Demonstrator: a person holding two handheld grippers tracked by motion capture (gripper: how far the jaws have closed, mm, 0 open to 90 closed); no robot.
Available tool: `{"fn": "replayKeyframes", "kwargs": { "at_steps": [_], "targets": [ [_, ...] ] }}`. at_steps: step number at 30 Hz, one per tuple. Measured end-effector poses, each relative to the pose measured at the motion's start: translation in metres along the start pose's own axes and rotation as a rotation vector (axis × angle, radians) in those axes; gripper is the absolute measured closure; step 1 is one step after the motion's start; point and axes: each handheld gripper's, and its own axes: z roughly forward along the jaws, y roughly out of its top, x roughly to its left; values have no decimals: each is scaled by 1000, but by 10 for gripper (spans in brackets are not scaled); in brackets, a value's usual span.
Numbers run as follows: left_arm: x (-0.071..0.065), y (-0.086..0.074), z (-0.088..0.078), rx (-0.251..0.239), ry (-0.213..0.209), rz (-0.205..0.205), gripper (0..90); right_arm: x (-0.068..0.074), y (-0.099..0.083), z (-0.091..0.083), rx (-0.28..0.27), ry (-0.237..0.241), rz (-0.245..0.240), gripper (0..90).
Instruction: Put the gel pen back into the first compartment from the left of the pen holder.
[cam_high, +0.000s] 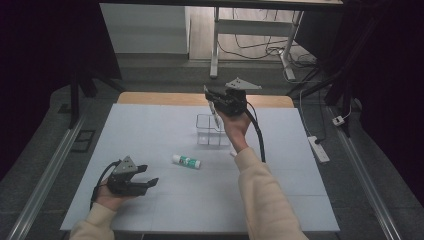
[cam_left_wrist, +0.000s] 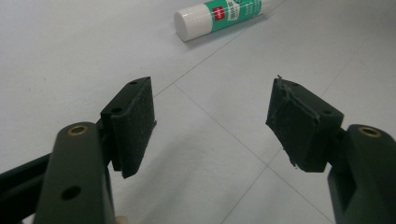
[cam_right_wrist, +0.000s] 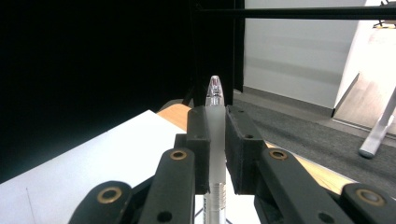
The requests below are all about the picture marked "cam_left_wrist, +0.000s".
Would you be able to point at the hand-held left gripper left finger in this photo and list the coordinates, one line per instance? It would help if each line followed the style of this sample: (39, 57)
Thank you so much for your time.
(134, 124)

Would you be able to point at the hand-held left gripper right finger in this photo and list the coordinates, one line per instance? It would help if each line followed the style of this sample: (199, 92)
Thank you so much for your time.
(300, 124)

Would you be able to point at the green and white glue stick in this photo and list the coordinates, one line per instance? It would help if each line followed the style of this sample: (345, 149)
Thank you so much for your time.
(214, 17)

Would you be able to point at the white table sheet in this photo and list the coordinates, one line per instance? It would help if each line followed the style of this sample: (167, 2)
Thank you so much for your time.
(211, 149)

